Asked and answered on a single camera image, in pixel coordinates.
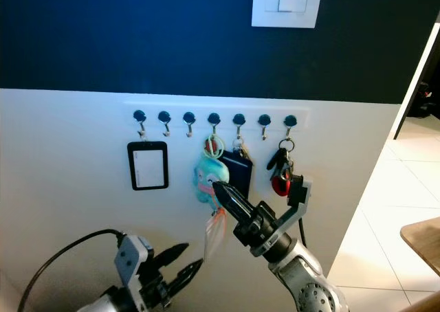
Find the navy card wallet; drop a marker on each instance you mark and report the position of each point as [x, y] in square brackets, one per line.
[240, 171]

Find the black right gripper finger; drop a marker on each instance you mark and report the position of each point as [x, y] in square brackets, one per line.
[232, 207]
[238, 198]

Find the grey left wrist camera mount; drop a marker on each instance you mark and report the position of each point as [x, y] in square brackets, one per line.
[134, 257]

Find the black badge holder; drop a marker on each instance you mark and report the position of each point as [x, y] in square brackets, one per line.
[149, 168]

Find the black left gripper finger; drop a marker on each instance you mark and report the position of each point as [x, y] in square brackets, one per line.
[185, 274]
[170, 254]

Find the teal knob wall hook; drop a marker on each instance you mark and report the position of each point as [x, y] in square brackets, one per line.
[265, 119]
[164, 116]
[214, 117]
[290, 120]
[239, 118]
[189, 117]
[139, 116]

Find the white hook rail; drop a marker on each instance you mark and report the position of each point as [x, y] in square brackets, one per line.
[151, 108]

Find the white light switch plate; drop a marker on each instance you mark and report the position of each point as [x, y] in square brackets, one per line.
[287, 6]

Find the black car key, red fob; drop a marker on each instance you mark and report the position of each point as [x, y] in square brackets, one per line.
[280, 185]

